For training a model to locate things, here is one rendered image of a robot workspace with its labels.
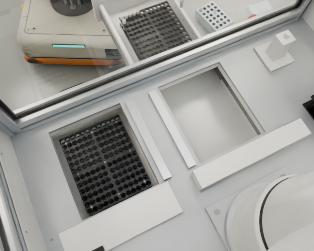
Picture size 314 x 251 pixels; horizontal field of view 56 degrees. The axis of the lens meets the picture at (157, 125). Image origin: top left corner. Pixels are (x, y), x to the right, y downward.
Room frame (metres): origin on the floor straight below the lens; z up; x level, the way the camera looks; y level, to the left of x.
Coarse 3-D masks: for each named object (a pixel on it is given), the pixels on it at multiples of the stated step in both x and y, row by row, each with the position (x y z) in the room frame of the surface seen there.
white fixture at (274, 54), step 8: (288, 32) 0.55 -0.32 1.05; (272, 40) 0.55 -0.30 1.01; (280, 40) 0.53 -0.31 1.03; (288, 40) 0.54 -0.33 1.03; (256, 48) 0.56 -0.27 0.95; (264, 48) 0.56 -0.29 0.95; (272, 48) 0.54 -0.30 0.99; (280, 48) 0.52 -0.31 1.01; (288, 48) 0.54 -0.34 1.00; (264, 56) 0.53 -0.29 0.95; (272, 56) 0.53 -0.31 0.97; (280, 56) 0.53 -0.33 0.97; (288, 56) 0.54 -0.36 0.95; (272, 64) 0.51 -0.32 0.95; (280, 64) 0.51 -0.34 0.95
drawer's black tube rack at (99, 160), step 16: (112, 128) 0.30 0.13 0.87; (64, 144) 0.23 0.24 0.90; (80, 144) 0.23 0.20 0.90; (96, 144) 0.23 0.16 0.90; (112, 144) 0.24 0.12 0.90; (128, 144) 0.24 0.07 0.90; (80, 160) 0.19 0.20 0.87; (96, 160) 0.19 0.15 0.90; (112, 160) 0.19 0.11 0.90; (128, 160) 0.20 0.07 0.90; (80, 176) 0.14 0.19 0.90; (96, 176) 0.15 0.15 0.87; (112, 176) 0.15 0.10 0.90; (128, 176) 0.16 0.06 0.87; (144, 176) 0.17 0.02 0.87; (80, 192) 0.10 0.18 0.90; (96, 192) 0.11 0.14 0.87; (112, 192) 0.12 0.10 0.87; (128, 192) 0.12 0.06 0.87; (96, 208) 0.07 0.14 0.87
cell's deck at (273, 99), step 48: (240, 48) 0.56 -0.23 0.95; (144, 96) 0.37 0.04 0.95; (240, 96) 0.40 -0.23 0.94; (288, 96) 0.41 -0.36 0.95; (48, 144) 0.21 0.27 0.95; (144, 144) 0.23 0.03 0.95; (240, 144) 0.26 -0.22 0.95; (48, 192) 0.09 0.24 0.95; (192, 192) 0.12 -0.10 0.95; (48, 240) -0.01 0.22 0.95; (144, 240) 0.01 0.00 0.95; (192, 240) 0.02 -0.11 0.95
